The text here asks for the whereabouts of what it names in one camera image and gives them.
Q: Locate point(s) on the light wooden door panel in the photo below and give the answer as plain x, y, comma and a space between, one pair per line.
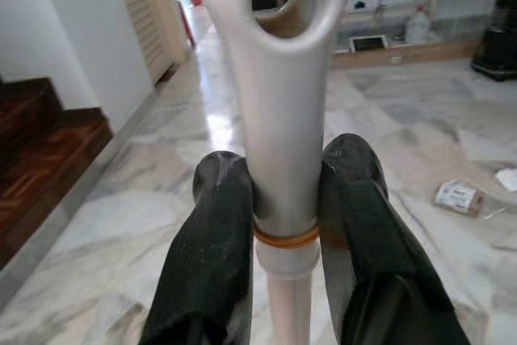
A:
145, 13

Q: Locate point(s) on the thin white stick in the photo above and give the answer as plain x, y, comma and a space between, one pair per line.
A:
495, 213

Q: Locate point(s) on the white framed tray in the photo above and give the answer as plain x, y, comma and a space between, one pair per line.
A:
368, 43

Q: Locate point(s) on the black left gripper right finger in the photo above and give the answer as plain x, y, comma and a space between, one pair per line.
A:
363, 240

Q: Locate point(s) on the orange rubber band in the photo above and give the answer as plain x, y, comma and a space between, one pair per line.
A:
285, 238

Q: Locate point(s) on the black floor appliance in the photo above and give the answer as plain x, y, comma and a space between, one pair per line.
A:
498, 34

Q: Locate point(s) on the dark wooden staircase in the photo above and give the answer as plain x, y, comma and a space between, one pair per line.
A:
44, 127

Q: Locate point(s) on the white paper scrap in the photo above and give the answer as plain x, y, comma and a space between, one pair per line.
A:
507, 179

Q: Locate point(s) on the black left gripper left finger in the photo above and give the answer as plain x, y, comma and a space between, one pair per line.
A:
210, 260

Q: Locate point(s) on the clear jug with red cap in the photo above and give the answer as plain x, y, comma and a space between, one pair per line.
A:
418, 26

